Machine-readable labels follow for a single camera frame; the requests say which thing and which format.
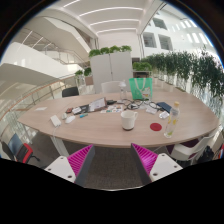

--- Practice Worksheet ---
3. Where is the green hedge planter row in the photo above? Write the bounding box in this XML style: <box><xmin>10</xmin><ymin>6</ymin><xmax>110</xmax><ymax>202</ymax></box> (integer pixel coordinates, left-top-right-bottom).
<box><xmin>133</xmin><ymin>48</ymin><xmax>224</xmax><ymax>106</ymax></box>

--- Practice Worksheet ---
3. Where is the black office chair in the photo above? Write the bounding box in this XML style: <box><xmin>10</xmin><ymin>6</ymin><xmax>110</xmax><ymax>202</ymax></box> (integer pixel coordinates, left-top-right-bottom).
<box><xmin>62</xmin><ymin>87</ymin><xmax>79</xmax><ymax>97</ymax></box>

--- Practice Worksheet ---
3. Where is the white chair right side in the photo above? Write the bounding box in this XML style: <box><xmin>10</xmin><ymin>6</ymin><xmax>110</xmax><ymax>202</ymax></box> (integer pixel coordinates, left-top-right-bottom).
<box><xmin>167</xmin><ymin>130</ymin><xmax>216</xmax><ymax>162</ymax></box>

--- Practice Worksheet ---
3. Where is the red and blue chair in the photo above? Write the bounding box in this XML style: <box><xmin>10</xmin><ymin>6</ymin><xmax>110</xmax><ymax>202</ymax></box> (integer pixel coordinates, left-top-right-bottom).
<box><xmin>1</xmin><ymin>134</ymin><xmax>39</xmax><ymax>164</ymax></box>

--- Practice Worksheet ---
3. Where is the white cabinet with plants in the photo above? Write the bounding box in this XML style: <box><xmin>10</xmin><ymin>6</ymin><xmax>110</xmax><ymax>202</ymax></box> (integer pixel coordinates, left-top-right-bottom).
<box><xmin>89</xmin><ymin>49</ymin><xmax>133</xmax><ymax>93</ymax></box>

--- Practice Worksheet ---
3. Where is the white chair behind table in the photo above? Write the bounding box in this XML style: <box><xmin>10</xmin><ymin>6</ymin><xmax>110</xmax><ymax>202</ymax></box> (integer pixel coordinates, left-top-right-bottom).
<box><xmin>101</xmin><ymin>81</ymin><xmax>121</xmax><ymax>93</ymax></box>

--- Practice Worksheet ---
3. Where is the white power adapter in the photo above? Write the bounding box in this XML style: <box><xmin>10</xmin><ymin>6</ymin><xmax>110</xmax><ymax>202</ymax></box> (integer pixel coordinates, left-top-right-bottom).
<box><xmin>50</xmin><ymin>115</ymin><xmax>61</xmax><ymax>127</ymax></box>

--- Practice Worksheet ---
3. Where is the white computer mouse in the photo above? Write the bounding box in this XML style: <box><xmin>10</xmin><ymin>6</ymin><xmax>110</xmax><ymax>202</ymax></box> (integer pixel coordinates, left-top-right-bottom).
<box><xmin>65</xmin><ymin>115</ymin><xmax>75</xmax><ymax>124</ymax></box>

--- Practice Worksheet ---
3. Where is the red round coaster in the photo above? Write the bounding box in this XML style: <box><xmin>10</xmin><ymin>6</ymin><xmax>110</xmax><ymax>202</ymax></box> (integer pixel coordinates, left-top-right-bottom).
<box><xmin>150</xmin><ymin>123</ymin><xmax>162</xmax><ymax>131</ymax></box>

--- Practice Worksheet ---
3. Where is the black cable bundle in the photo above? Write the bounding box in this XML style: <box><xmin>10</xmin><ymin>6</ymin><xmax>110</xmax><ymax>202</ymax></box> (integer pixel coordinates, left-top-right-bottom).
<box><xmin>123</xmin><ymin>98</ymin><xmax>158</xmax><ymax>112</ymax></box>

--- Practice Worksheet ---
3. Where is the clear plastic water bottle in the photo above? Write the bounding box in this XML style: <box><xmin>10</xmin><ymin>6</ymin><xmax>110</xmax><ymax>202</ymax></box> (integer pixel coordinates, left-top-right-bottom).
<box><xmin>164</xmin><ymin>101</ymin><xmax>180</xmax><ymax>138</ymax></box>

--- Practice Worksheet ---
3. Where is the dark blue notebook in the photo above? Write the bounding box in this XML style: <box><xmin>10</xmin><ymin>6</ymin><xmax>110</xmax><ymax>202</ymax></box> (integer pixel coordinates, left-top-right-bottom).
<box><xmin>156</xmin><ymin>102</ymin><xmax>172</xmax><ymax>113</ymax></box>

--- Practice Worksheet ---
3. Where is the white ceramic mug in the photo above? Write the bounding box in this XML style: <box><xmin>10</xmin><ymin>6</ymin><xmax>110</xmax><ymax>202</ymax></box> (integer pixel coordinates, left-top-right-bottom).
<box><xmin>121</xmin><ymin>111</ymin><xmax>138</xmax><ymax>130</ymax></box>

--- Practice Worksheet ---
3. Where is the clear bottle near bag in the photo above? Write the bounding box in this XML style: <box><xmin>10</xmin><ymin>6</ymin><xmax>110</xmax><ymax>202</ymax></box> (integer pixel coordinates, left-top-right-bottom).
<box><xmin>119</xmin><ymin>80</ymin><xmax>127</xmax><ymax>100</ymax></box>

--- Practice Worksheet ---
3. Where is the green tote bag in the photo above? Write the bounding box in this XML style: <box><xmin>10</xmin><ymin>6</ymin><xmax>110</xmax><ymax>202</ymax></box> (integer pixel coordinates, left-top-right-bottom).
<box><xmin>129</xmin><ymin>78</ymin><xmax>152</xmax><ymax>100</ymax></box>

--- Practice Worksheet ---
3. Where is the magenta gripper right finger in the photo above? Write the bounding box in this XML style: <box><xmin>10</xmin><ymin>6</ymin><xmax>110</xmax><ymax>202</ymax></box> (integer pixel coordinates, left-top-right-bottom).
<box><xmin>131</xmin><ymin>143</ymin><xmax>182</xmax><ymax>185</ymax></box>

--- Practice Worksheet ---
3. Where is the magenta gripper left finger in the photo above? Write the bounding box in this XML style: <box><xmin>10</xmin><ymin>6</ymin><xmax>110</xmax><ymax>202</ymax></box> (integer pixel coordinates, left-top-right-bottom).
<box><xmin>46</xmin><ymin>145</ymin><xmax>95</xmax><ymax>187</ymax></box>

